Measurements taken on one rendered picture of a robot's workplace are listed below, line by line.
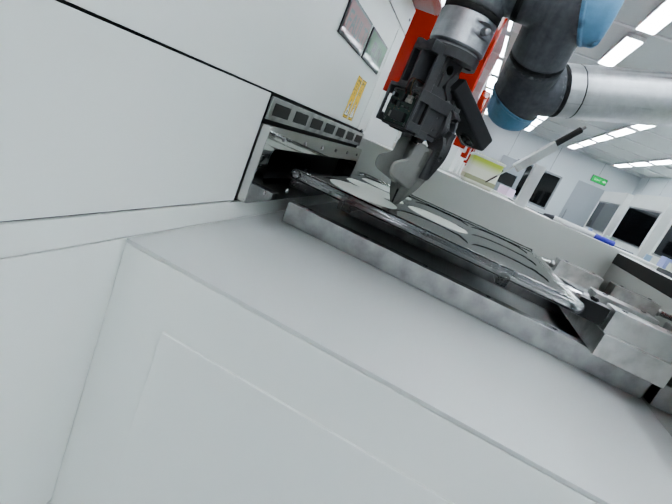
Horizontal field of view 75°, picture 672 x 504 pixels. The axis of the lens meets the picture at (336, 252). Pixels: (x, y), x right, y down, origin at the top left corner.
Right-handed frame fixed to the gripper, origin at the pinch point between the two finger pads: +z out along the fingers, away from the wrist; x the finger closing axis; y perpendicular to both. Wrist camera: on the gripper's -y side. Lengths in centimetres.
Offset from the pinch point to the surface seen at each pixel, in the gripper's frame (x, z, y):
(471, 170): -20.7, -7.9, -34.7
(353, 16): -8.6, -19.2, 13.2
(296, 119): -4.6, -4.3, 17.6
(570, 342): 25.5, 6.7, -12.2
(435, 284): 12.5, 7.7, -0.8
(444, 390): 30.7, 9.3, 14.8
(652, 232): -290, -45, -818
